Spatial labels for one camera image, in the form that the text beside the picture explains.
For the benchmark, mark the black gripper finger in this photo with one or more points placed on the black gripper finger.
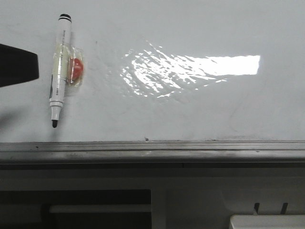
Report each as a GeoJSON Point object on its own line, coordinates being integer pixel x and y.
{"type": "Point", "coordinates": [17, 66]}

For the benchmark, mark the white whiteboard marker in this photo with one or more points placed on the white whiteboard marker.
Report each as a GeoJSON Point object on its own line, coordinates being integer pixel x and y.
{"type": "Point", "coordinates": [60, 69]}

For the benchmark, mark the red round magnet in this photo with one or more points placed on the red round magnet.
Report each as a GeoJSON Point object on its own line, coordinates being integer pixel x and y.
{"type": "Point", "coordinates": [75, 70]}

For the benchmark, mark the white whiteboard surface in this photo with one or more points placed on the white whiteboard surface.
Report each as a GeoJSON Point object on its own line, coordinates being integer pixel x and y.
{"type": "Point", "coordinates": [161, 70]}

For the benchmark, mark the aluminium whiteboard tray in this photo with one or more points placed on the aluminium whiteboard tray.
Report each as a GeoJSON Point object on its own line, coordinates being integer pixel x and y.
{"type": "Point", "coordinates": [100, 152]}

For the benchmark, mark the white box corner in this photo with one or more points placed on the white box corner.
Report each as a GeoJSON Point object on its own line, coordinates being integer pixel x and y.
{"type": "Point", "coordinates": [267, 222]}

